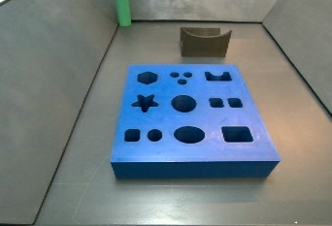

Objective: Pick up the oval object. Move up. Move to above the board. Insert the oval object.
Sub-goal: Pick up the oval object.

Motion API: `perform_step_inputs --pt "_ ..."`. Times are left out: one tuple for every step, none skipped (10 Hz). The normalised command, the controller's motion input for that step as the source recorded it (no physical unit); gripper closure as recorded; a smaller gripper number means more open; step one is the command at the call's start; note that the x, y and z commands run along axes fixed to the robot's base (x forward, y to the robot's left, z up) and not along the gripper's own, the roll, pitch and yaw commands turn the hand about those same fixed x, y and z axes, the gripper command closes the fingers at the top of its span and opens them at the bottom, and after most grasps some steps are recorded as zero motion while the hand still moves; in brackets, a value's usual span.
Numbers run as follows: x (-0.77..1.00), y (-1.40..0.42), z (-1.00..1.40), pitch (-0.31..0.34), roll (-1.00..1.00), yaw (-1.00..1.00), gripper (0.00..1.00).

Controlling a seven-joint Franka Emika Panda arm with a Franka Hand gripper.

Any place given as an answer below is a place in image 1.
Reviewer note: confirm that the green oval peg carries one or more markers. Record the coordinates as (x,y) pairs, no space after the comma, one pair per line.
(124,12)

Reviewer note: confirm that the blue shape-sorting board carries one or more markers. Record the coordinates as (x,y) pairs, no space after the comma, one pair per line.
(190,125)

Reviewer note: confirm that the black curved holder stand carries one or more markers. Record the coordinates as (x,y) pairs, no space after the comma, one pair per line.
(204,42)

